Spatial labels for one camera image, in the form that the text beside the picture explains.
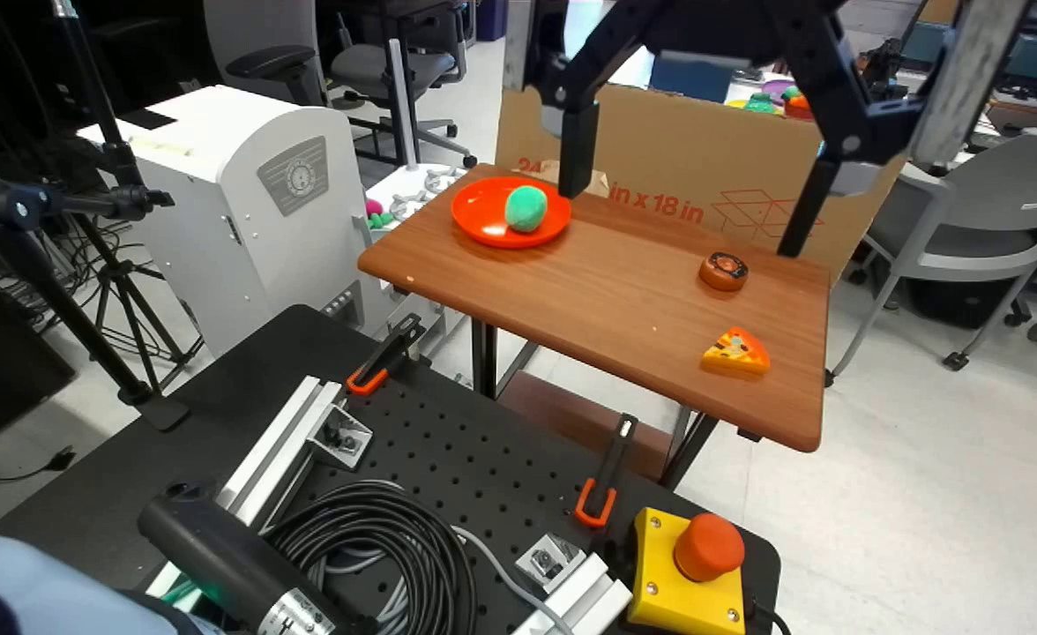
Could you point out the black camera tripod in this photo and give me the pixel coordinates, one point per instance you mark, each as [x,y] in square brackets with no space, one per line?
[42,202]

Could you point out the orange plastic plate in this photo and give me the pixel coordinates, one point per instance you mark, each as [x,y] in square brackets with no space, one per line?
[476,215]

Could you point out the brown wooden table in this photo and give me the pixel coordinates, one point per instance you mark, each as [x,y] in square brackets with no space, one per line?
[612,295]

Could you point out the dark grey office chair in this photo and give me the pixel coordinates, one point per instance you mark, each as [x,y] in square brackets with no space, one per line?
[264,40]

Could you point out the green plush ball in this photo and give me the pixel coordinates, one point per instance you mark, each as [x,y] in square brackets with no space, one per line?
[525,208]

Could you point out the long aluminium extrusion rail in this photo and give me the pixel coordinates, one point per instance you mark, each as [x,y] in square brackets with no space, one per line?
[282,442]

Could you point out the pile of colourful toys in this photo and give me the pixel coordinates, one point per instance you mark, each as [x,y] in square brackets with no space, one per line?
[765,98]

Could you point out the orange pizza slice plush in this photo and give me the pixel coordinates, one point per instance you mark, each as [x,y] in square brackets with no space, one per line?
[733,352]

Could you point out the white clutter beside case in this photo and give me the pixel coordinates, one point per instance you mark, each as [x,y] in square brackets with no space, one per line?
[417,194]

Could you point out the black cylinder silver end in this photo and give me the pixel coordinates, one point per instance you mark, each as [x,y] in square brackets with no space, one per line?
[220,550]

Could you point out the black orange bar clamp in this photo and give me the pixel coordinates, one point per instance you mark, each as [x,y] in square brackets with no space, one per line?
[603,476]
[380,358]

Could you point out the short aluminium extrusion rail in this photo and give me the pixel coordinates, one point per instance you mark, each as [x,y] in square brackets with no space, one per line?
[575,588]

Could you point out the large cardboard box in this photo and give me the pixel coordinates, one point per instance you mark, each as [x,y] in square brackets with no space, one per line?
[683,152]

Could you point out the yellow emergency stop box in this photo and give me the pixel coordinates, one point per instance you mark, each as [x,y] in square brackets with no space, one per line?
[664,588]

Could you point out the white computer case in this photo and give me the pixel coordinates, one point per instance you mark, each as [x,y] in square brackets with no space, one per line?
[224,198]

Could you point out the brown doughnut plush toy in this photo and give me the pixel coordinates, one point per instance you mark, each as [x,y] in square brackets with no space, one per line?
[725,271]

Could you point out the pale blue rounded cover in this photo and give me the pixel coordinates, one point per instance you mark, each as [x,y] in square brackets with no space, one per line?
[36,588]

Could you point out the black perforated breadboard table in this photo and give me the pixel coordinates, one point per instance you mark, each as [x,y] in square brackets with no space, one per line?
[448,446]

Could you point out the black office chair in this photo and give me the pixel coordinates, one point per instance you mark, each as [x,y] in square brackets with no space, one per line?
[408,53]

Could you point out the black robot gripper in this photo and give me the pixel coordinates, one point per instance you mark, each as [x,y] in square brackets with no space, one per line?
[716,25]

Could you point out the red emergency stop button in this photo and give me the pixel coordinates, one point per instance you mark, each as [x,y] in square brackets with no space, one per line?
[708,548]

